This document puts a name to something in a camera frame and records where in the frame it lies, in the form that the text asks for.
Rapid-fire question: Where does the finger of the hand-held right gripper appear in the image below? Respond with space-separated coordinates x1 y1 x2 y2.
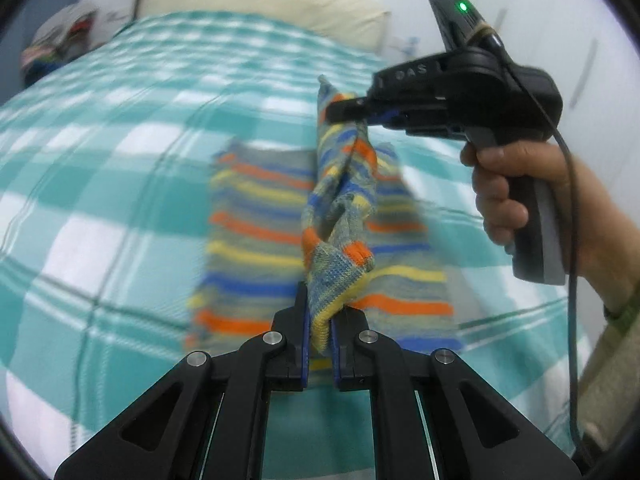
367 110 417 134
326 98 382 123

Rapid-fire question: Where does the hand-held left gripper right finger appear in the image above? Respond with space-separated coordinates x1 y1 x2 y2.
330 308 583 480

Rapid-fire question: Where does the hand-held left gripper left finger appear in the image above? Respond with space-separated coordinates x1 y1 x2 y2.
54 284 308 480

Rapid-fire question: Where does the striped knit sweater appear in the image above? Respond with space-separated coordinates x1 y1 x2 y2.
182 75 466 373

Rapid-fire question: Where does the person's right forearm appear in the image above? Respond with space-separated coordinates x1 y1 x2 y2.
575 200 640 461

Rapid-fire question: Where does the pile of colourful clothes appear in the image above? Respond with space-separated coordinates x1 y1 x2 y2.
20 2 136 86

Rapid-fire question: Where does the person's right hand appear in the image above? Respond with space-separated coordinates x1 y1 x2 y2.
460 141 620 286

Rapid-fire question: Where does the cream pillow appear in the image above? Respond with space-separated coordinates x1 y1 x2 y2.
134 0 392 53

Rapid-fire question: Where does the teal white checked bed blanket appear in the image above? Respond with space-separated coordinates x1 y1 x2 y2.
0 10 596 480

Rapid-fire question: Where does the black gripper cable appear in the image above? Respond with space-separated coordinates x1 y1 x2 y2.
482 25 592 461

